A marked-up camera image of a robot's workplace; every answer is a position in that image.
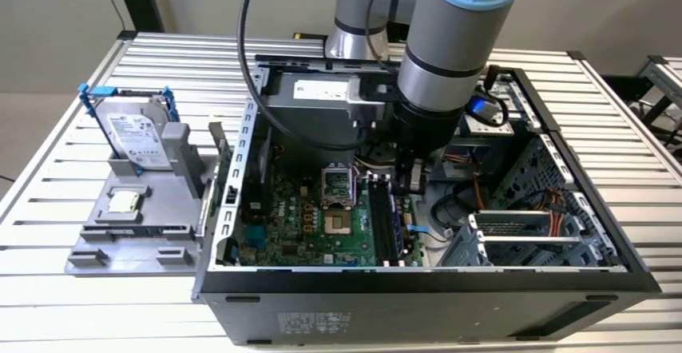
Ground silver hard disk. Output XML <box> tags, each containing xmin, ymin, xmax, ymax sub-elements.
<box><xmin>89</xmin><ymin>97</ymin><xmax>180</xmax><ymax>173</ymax></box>

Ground grey power supply box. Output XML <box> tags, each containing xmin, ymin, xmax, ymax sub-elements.
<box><xmin>259</xmin><ymin>71</ymin><xmax>399</xmax><ymax>170</ymax></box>

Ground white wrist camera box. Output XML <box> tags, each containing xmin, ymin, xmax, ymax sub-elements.
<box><xmin>468</xmin><ymin>96</ymin><xmax>507</xmax><ymax>126</ymax></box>

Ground metal socket cover frame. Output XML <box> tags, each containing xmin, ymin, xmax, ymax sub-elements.
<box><xmin>320</xmin><ymin>164</ymin><xmax>356</xmax><ymax>207</ymax></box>

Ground blue disk carrier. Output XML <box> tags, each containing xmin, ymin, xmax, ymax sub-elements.
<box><xmin>76</xmin><ymin>83</ymin><xmax>182</xmax><ymax>177</ymax></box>

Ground blue RAM stick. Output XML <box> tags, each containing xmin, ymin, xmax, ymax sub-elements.
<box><xmin>389</xmin><ymin>191</ymin><xmax>409</xmax><ymax>259</ymax></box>

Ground black frame post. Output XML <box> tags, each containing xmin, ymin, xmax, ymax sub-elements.
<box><xmin>109</xmin><ymin>0</ymin><xmax>166</xmax><ymax>34</ymax></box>

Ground metal table with black legs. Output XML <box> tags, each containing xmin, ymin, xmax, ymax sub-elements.
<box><xmin>600</xmin><ymin>55</ymin><xmax>682</xmax><ymax>146</ymax></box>

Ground graphics card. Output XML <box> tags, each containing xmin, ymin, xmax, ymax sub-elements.
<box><xmin>194</xmin><ymin>120</ymin><xmax>236</xmax><ymax>248</ymax></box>

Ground metal disk bay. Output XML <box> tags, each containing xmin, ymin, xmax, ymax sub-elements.
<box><xmin>441</xmin><ymin>208</ymin><xmax>619</xmax><ymax>268</ymax></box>

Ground thin wire locking lever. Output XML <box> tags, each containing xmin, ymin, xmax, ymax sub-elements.
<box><xmin>348</xmin><ymin>169</ymin><xmax>361</xmax><ymax>207</ymax></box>

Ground black open PC case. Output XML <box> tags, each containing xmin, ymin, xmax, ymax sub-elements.
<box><xmin>189</xmin><ymin>52</ymin><xmax>663</xmax><ymax>348</ymax></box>

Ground black case fan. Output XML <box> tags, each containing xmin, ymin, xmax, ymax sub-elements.
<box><xmin>241</xmin><ymin>127</ymin><xmax>277</xmax><ymax>226</ymax></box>

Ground silver CPU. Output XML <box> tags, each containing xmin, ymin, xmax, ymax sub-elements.
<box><xmin>105</xmin><ymin>191</ymin><xmax>142</xmax><ymax>214</ymax></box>

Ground CPU socket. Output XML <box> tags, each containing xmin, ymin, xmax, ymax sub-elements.
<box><xmin>323</xmin><ymin>208</ymin><xmax>356</xmax><ymax>237</ymax></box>

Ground metal drive cage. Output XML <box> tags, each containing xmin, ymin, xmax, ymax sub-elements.
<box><xmin>425</xmin><ymin>69</ymin><xmax>533</xmax><ymax>180</ymax></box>

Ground green motherboard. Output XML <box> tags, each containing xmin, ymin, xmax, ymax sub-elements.
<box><xmin>236</xmin><ymin>171</ymin><xmax>431</xmax><ymax>269</ymax></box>

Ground red yellow wire bundle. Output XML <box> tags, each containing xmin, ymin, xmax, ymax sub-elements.
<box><xmin>531</xmin><ymin>188</ymin><xmax>571</xmax><ymax>242</ymax></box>

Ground orange yellow power wires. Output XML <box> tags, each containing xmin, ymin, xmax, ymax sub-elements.
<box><xmin>444</xmin><ymin>149</ymin><xmax>477</xmax><ymax>169</ymax></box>

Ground yellow white wire bundle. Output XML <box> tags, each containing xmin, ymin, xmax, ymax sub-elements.
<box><xmin>353</xmin><ymin>145</ymin><xmax>399</xmax><ymax>171</ymax></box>

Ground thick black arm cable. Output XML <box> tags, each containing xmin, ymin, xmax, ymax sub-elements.
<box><xmin>236</xmin><ymin>0</ymin><xmax>373</xmax><ymax>153</ymax></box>

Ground black looped wire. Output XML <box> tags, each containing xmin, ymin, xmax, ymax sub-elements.
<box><xmin>429</xmin><ymin>191</ymin><xmax>477</xmax><ymax>244</ymax></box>

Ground orange data wire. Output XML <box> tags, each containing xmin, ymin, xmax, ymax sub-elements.
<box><xmin>471</xmin><ymin>171</ymin><xmax>487</xmax><ymax>213</ymax></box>

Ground grey parts rack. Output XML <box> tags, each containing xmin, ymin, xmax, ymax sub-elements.
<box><xmin>62</xmin><ymin>123</ymin><xmax>213</xmax><ymax>278</ymax></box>

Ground black RAM slot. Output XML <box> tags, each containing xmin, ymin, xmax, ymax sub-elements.
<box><xmin>367</xmin><ymin>175</ymin><xmax>385</xmax><ymax>267</ymax></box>
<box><xmin>380</xmin><ymin>175</ymin><xmax>399</xmax><ymax>267</ymax></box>
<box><xmin>373</xmin><ymin>175</ymin><xmax>393</xmax><ymax>267</ymax></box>

